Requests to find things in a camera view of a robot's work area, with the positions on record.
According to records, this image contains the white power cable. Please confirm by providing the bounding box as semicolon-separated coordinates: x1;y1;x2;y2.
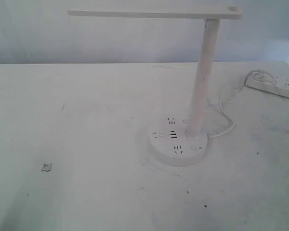
207;69;275;140

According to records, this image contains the white power strip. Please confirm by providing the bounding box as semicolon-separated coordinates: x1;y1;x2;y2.
246;75;289;99

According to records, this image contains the white desk lamp with sockets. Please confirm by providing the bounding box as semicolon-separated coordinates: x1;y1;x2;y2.
67;5;242;167

